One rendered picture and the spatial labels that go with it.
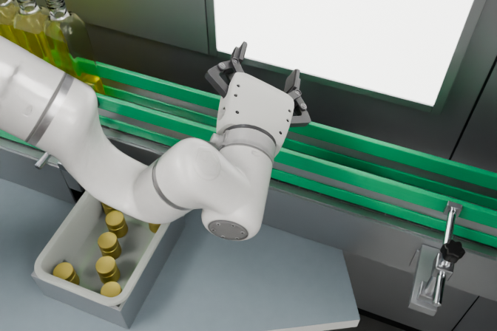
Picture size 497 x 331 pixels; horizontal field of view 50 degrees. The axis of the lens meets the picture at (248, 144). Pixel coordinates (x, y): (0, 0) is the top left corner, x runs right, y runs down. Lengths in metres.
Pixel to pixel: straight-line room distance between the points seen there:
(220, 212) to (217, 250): 0.40
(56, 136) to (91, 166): 0.09
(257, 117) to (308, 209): 0.28
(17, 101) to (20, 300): 0.55
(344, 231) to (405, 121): 0.24
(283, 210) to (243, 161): 0.33
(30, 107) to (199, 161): 0.18
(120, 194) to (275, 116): 0.23
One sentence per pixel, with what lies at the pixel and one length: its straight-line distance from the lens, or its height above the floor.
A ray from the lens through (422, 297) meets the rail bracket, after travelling 0.88.
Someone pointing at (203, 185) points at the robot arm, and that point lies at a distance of 0.59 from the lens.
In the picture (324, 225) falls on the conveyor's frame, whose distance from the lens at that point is 0.97.
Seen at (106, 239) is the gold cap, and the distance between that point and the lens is 0.98.
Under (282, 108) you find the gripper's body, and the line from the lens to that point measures 0.75.
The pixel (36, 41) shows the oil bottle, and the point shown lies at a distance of 1.01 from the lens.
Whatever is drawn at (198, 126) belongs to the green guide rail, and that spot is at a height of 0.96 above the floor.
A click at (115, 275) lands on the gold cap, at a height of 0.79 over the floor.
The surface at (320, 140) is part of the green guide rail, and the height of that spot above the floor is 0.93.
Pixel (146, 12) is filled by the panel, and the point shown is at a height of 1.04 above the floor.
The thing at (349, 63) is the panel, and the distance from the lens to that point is 0.93.
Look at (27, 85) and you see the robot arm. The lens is 0.56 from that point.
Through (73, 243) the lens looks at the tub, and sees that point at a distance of 1.02.
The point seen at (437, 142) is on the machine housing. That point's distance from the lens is 1.05.
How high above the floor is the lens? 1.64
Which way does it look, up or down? 50 degrees down
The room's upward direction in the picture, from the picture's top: straight up
